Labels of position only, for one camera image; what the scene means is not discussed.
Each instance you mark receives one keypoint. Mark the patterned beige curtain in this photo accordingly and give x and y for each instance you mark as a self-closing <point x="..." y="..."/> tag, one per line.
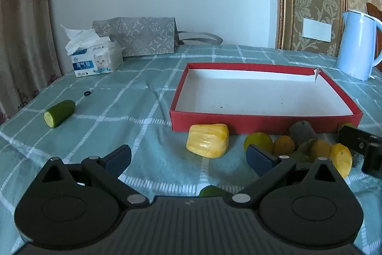
<point x="29" y="61"/>

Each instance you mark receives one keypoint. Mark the green avocado wedge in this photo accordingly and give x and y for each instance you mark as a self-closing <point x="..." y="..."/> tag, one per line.
<point x="213" y="191"/>

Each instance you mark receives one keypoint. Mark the red shallow cardboard box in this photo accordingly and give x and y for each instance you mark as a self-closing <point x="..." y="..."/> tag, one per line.
<point x="250" y="97"/>

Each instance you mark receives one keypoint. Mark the light blue electric kettle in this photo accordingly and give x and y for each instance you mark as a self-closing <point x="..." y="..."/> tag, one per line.
<point x="356" y="55"/>

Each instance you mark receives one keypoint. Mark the cat print tissue box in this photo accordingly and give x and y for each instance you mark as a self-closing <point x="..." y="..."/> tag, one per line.
<point x="91" y="54"/>

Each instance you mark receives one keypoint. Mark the cut cucumber piece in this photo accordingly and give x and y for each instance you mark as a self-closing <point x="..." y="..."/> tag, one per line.
<point x="58" y="113"/>

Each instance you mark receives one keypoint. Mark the large yellow jackfruit piece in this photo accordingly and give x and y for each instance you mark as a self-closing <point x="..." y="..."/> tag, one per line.
<point x="208" y="140"/>

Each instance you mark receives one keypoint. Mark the small yellow jackfruit piece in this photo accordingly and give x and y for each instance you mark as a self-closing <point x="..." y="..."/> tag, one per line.
<point x="341" y="157"/>

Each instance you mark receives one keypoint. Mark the white wall switch panel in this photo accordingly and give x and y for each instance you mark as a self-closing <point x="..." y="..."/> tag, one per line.
<point x="317" y="30"/>

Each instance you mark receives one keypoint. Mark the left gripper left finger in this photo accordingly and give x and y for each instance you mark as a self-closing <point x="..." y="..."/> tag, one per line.
<point x="104" y="173"/>

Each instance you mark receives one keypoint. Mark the green round fruit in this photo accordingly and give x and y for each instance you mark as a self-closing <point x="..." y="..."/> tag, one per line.
<point x="349" y="124"/>
<point x="262" y="140"/>

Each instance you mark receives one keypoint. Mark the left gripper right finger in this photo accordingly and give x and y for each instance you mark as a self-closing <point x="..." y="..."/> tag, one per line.
<point x="271" y="171"/>

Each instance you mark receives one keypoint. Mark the green lime wedge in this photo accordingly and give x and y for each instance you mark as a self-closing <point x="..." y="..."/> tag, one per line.
<point x="301" y="155"/>

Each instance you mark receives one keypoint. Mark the tan longan fruit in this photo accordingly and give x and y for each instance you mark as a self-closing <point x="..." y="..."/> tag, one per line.
<point x="319" y="148"/>

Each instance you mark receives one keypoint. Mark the grey patterned paper bag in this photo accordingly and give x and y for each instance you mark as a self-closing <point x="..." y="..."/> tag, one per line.
<point x="144" y="36"/>

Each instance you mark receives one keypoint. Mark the orange brown round fruit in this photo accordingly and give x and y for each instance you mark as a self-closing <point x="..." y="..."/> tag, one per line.
<point x="283" y="145"/>

